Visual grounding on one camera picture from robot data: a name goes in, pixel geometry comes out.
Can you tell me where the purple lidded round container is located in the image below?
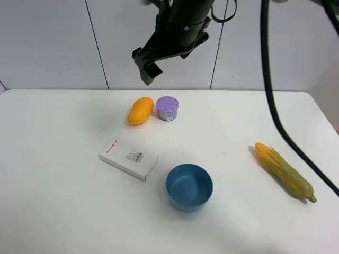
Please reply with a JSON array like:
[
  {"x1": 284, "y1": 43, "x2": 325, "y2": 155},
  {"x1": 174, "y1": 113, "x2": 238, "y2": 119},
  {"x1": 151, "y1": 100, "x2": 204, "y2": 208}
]
[{"x1": 156, "y1": 96, "x2": 179, "y2": 122}]

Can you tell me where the black corrugated cable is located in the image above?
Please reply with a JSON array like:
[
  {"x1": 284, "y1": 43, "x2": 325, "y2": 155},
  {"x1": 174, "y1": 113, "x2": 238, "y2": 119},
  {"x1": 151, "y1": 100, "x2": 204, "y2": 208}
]
[{"x1": 260, "y1": 0, "x2": 339, "y2": 198}]

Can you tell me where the blue bowl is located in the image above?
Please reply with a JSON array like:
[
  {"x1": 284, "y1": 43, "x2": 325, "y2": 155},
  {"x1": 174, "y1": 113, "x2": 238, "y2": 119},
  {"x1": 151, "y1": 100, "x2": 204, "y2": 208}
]
[{"x1": 165, "y1": 164, "x2": 213, "y2": 212}]

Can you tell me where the thin black looped cable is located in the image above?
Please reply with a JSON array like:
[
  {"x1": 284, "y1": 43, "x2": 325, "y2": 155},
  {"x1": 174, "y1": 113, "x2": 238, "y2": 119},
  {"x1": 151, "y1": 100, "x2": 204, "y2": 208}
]
[{"x1": 210, "y1": 0, "x2": 238, "y2": 23}]

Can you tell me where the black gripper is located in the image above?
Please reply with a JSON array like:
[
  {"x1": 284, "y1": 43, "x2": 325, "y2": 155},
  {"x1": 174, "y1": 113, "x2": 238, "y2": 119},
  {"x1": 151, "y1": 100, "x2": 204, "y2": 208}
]
[{"x1": 132, "y1": 1, "x2": 213, "y2": 85}]

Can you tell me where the white cardboard box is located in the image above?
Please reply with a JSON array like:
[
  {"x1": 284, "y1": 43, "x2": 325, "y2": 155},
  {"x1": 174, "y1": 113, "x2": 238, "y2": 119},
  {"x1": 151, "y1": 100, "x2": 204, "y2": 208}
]
[{"x1": 98, "y1": 138, "x2": 159, "y2": 182}]

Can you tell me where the orange toy mango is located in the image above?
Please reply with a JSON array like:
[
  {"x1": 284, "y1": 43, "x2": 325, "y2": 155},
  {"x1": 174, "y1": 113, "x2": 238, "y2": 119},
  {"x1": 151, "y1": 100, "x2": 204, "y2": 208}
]
[{"x1": 127, "y1": 97, "x2": 154, "y2": 125}]

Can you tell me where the yellow green toy corn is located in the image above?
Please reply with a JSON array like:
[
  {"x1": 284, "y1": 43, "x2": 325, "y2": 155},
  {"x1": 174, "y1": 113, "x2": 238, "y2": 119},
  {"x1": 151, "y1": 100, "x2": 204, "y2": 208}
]
[{"x1": 255, "y1": 142, "x2": 317, "y2": 203}]

